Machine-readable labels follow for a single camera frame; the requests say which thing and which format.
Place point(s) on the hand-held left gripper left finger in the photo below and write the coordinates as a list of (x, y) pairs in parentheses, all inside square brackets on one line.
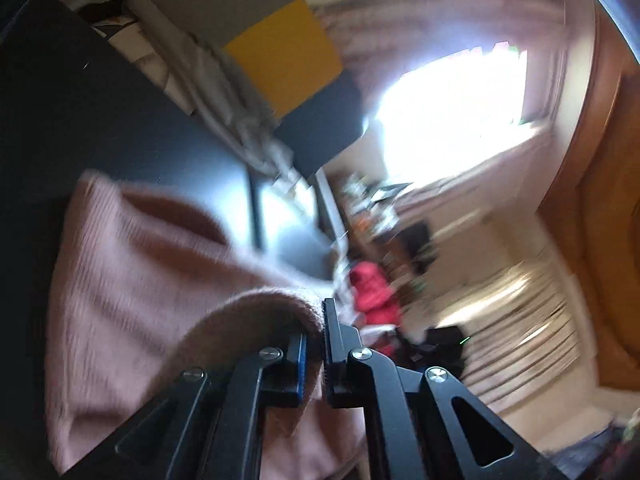
[(299, 370)]

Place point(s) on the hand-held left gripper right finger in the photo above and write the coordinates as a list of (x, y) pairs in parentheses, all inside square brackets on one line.
[(331, 350)]

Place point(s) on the pink knitted sweater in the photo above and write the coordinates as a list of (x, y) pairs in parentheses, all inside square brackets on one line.
[(125, 285)]

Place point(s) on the red cloth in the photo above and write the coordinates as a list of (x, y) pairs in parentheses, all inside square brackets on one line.
[(372, 292)]

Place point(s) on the black box with green light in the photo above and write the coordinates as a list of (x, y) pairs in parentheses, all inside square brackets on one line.
[(445, 342)]

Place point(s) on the dark curved bar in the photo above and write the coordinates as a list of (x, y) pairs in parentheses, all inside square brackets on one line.
[(332, 210)]

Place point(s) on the cluttered low stand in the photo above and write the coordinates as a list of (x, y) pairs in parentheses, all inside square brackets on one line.
[(380, 210)]

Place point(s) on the striped floor rug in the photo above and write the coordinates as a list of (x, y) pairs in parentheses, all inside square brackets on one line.
[(525, 325)]

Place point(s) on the grey fringed throw blanket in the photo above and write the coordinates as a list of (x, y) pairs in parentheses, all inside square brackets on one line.
[(225, 105)]

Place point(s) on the bright window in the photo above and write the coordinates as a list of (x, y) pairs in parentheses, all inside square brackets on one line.
[(450, 110)]

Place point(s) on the grey yellow black cushion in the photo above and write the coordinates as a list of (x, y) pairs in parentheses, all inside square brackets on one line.
[(285, 55)]

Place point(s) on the brown wooden door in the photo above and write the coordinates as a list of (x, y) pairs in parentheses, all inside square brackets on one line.
[(595, 210)]

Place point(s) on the pale pink curtain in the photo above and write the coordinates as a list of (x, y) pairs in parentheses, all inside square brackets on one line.
[(400, 25)]

